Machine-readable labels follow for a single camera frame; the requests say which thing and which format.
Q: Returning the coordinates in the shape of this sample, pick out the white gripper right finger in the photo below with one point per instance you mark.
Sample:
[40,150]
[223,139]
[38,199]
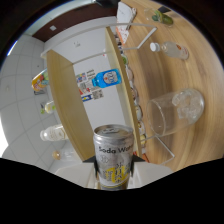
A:
[150,173]

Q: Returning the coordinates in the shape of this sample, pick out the clear bottle red label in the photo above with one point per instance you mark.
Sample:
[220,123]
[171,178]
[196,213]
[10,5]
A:
[173,50]

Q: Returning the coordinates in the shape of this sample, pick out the soda water can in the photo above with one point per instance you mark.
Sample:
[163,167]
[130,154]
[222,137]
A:
[113,156]

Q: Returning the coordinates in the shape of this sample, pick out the white-framed wooden shelf rack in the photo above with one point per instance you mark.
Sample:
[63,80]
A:
[66,106]

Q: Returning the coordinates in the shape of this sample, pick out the glass jar cork lid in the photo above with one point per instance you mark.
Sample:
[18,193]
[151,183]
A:
[63,154]

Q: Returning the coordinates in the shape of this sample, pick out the large white bottle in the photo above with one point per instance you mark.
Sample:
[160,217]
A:
[55,132]

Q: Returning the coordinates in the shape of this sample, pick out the yellow cartoon print can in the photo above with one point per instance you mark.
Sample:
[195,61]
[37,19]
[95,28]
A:
[40,81]

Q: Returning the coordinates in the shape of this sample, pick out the orange printed menu sheet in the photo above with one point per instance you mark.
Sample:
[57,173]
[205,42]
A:
[121,35]

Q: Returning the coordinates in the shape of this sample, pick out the dark brown door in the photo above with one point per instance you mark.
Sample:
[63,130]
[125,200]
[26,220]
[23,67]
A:
[73,23]

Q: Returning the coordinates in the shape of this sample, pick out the clear glass with ice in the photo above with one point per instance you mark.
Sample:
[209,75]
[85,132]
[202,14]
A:
[176,111]

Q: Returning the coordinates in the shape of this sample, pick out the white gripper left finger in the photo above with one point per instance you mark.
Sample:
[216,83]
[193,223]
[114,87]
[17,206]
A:
[78,175]

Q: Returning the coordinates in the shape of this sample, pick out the clear bottle green cap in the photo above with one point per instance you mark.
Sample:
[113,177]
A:
[48,107]

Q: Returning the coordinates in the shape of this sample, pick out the colourful wall poster strip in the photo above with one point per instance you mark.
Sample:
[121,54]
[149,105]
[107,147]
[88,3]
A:
[81,78]

